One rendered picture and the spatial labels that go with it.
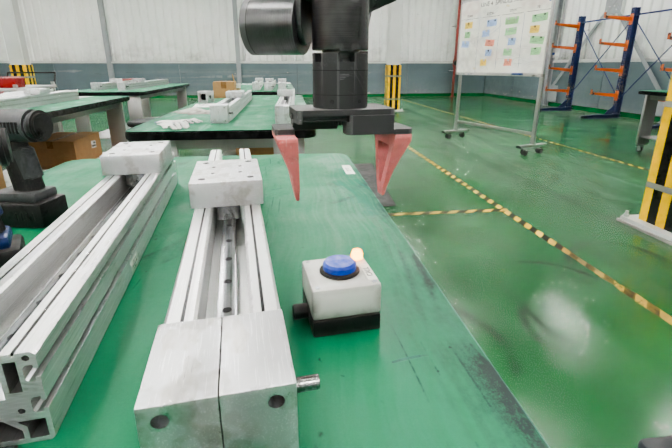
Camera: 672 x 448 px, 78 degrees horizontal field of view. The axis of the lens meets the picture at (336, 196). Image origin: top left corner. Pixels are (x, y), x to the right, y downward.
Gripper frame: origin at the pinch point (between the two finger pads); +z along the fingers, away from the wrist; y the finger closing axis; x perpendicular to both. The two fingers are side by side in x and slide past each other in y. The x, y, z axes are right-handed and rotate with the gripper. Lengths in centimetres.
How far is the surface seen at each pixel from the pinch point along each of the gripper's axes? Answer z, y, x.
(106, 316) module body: 14.5, 27.1, -3.1
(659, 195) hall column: 69, -258, -165
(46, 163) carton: 67, 175, -352
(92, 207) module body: 8.4, 34.5, -26.6
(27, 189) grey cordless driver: 9, 50, -42
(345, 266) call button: 8.8, -0.3, 1.7
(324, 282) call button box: 10.1, 2.4, 2.4
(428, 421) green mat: 16.1, -3.7, 17.6
